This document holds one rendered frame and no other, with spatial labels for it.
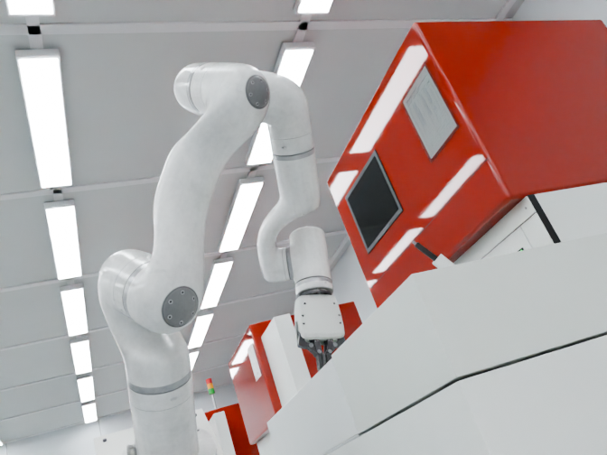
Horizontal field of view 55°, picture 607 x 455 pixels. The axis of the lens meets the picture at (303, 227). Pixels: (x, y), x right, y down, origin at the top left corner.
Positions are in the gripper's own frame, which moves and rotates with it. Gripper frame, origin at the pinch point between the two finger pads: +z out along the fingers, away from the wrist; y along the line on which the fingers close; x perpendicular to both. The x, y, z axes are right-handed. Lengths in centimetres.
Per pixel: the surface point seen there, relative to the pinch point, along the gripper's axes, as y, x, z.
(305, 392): 3.6, -4.0, 4.5
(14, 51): 88, -84, -162
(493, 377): -4, 50, 17
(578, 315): -21, 50, 9
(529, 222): -53, 12, -30
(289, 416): 3.2, -19.6, 6.0
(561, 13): -171, -44, -192
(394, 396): 1.4, 32.6, 14.7
